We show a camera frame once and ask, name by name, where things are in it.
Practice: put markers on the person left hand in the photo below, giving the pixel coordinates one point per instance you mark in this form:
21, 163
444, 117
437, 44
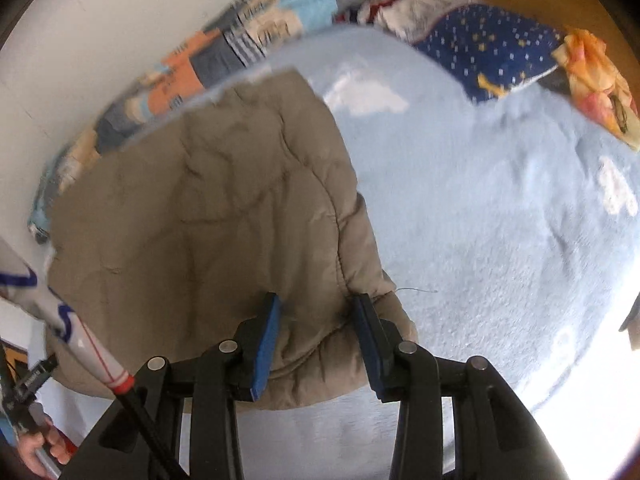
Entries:
43, 448

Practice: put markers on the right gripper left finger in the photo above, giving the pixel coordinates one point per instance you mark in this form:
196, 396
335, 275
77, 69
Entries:
248, 355

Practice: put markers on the patchwork rolled quilt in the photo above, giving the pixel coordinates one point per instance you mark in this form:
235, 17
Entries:
245, 33

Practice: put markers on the grey white folded cloth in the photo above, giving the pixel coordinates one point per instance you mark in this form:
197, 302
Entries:
412, 20

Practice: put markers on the red striped garment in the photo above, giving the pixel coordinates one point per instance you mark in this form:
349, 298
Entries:
363, 13

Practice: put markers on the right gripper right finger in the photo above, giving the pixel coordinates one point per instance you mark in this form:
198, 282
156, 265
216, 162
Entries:
387, 356

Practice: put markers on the light blue cloud bedsheet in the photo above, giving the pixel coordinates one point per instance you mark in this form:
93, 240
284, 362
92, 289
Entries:
509, 229

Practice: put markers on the orange plastic bag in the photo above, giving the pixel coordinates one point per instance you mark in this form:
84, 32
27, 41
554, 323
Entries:
597, 87

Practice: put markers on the olive quilted hooded jacket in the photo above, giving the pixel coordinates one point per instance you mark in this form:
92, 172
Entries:
166, 246

